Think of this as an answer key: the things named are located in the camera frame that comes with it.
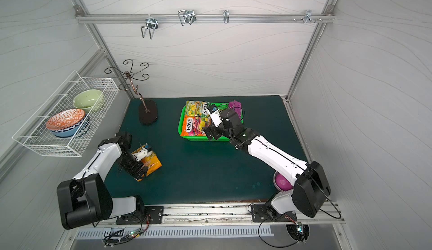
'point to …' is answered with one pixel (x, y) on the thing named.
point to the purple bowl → (280, 183)
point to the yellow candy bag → (151, 161)
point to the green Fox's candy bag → (197, 108)
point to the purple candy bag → (237, 106)
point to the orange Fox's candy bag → (192, 125)
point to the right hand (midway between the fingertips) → (211, 120)
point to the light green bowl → (87, 99)
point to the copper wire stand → (148, 110)
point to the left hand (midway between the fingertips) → (135, 171)
